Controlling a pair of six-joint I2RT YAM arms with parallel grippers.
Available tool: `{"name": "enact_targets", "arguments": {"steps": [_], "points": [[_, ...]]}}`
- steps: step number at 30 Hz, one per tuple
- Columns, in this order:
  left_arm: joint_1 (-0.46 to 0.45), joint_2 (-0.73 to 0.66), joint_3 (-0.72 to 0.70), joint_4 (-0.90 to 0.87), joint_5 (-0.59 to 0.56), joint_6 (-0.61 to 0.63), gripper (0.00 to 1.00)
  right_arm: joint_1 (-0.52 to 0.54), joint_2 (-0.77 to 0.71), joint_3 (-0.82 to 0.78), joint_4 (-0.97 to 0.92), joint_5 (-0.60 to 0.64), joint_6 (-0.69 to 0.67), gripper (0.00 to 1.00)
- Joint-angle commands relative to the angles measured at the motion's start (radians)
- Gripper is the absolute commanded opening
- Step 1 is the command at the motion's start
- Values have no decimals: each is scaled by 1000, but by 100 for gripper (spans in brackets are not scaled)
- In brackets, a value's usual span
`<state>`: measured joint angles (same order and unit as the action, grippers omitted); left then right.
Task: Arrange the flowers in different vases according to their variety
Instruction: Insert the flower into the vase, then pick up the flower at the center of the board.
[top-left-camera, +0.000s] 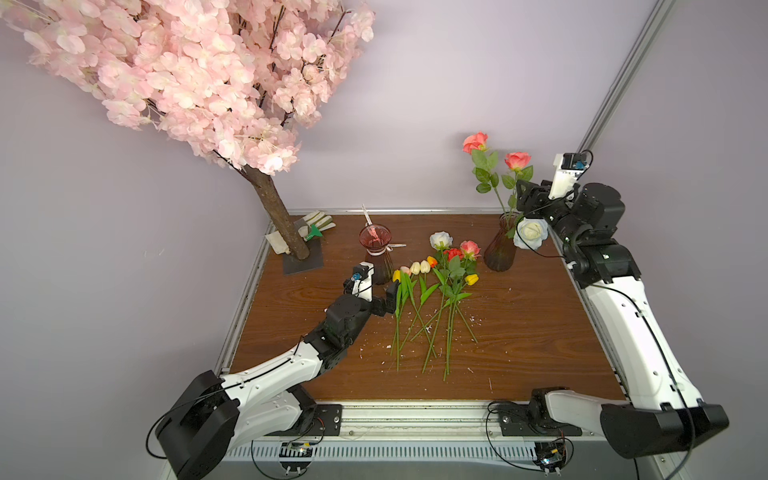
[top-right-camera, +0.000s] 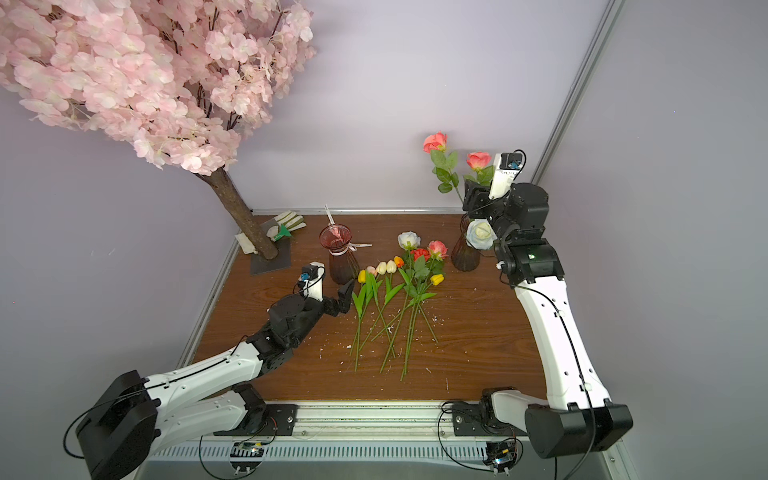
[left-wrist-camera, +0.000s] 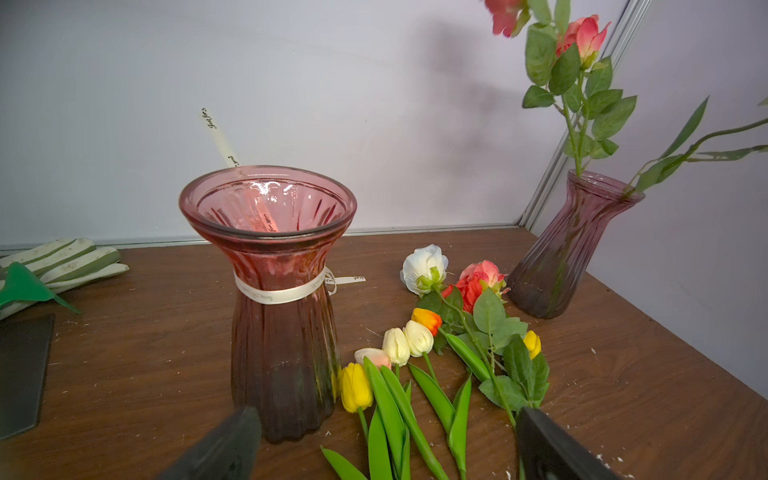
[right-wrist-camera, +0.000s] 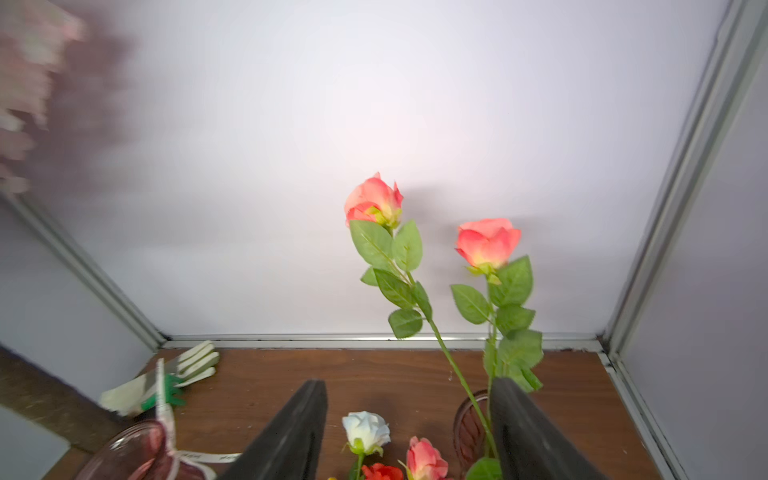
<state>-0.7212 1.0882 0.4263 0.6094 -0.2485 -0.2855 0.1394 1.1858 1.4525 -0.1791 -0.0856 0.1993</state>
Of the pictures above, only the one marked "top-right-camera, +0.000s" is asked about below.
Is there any white rose large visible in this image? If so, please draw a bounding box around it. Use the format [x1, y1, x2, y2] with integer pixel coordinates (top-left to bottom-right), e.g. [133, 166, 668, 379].
[465, 219, 497, 251]

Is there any pink rose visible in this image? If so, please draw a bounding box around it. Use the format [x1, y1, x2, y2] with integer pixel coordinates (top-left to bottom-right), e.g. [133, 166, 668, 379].
[401, 240, 448, 380]
[464, 152, 494, 186]
[423, 132, 464, 202]

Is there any cream tulip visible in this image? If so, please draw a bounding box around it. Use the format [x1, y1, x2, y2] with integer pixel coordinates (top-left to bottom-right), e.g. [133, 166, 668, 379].
[364, 260, 397, 343]
[353, 256, 405, 353]

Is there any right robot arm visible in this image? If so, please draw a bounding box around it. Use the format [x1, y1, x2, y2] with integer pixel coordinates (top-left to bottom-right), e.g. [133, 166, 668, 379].
[463, 181, 633, 459]

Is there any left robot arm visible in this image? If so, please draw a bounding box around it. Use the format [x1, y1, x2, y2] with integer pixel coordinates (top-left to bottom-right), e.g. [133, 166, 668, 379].
[69, 281, 355, 479]

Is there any left red glass vase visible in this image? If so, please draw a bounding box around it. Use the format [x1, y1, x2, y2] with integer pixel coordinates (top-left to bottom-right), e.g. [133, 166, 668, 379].
[319, 205, 371, 285]

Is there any right purple glass vase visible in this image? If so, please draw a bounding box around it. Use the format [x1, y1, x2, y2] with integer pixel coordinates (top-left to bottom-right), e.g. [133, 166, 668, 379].
[450, 214, 481, 272]

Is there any orange tulip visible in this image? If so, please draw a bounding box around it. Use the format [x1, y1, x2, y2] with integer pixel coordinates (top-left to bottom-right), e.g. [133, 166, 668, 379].
[383, 248, 444, 319]

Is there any white rose small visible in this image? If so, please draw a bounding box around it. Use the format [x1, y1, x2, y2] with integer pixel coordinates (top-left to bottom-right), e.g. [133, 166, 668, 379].
[397, 231, 421, 278]

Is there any red rose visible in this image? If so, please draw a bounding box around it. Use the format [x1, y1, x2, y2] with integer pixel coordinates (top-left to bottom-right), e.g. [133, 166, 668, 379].
[381, 248, 433, 381]

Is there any left circuit board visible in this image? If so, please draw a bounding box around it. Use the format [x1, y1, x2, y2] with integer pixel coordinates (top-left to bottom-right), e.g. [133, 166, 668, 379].
[229, 441, 266, 478]

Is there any circuit board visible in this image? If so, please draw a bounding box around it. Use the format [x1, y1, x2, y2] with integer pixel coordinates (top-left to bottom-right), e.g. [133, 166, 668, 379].
[483, 438, 520, 475]
[229, 441, 266, 478]

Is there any right circuit board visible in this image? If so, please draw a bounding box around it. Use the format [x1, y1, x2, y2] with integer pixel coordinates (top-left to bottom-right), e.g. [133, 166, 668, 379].
[483, 438, 520, 475]

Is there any aluminium corner profile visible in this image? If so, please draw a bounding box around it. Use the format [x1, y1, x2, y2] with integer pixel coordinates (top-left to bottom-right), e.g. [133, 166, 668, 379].
[532, 0, 626, 184]

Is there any pink blossom artificial tree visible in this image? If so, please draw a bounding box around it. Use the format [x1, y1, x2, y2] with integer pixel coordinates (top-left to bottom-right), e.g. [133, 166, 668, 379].
[1, 0, 315, 259]

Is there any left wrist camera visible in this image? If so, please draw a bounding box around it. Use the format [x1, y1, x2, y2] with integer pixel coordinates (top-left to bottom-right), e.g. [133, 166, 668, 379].
[297, 262, 325, 301]

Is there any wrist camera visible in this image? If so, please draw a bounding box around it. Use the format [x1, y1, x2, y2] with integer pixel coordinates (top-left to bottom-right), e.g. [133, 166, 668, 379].
[489, 149, 527, 200]
[297, 262, 325, 301]

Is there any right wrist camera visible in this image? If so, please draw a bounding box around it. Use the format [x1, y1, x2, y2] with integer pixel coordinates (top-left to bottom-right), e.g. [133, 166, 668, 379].
[489, 149, 527, 200]

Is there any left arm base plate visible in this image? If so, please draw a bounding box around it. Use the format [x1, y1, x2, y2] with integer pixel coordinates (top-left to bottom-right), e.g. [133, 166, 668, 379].
[213, 403, 298, 437]

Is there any aluminium mounting rail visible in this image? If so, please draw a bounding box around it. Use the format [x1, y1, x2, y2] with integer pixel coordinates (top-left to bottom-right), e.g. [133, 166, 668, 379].
[128, 399, 622, 463]

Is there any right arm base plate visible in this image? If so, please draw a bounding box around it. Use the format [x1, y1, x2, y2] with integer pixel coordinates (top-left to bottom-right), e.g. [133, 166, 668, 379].
[444, 401, 498, 437]

